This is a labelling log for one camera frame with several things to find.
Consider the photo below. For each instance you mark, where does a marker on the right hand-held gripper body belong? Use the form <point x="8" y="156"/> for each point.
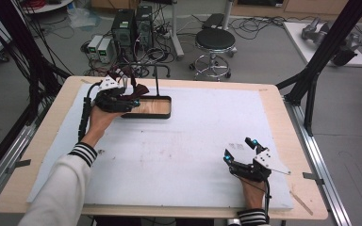
<point x="251" y="172"/>

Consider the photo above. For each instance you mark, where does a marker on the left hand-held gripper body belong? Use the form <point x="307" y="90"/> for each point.
<point x="111" y="100"/>

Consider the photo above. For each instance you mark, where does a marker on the dark maroon bow tie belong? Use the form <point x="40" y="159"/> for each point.
<point x="139" y="91"/>

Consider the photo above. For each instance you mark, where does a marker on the black rack with wooden tray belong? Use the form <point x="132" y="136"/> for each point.
<point x="152" y="106"/>

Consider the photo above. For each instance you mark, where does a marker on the person's right hand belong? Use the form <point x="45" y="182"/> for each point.
<point x="254" y="196"/>

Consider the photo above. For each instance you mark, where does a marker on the white foam mat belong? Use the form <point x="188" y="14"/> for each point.
<point x="185" y="141"/>

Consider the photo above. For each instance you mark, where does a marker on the grey bench power supply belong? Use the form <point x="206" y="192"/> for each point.
<point x="105" y="50"/>
<point x="94" y="44"/>

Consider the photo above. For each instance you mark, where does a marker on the thin wooden stick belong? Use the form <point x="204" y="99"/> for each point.
<point x="301" y="203"/>

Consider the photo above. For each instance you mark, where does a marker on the black computer tower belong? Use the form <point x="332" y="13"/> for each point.
<point x="123" y="31"/>
<point x="144" y="28"/>

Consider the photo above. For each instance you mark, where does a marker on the clear plastic bag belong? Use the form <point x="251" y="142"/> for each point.
<point x="83" y="18"/>

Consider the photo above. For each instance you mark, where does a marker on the black round stool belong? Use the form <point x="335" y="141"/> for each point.
<point x="215" y="39"/>

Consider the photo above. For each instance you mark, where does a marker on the black flat box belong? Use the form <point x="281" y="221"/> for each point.
<point x="213" y="21"/>

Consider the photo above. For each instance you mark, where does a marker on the white floor board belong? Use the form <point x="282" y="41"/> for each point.
<point x="298" y="40"/>

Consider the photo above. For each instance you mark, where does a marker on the grey robot part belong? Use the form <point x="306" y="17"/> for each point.
<point x="314" y="31"/>

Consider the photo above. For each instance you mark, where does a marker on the aluminium rail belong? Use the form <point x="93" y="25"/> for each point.
<point x="320" y="163"/>
<point x="6" y="160"/>

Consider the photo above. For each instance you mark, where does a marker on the black metal frame stand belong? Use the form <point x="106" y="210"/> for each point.
<point x="22" y="47"/>
<point x="323" y="47"/>

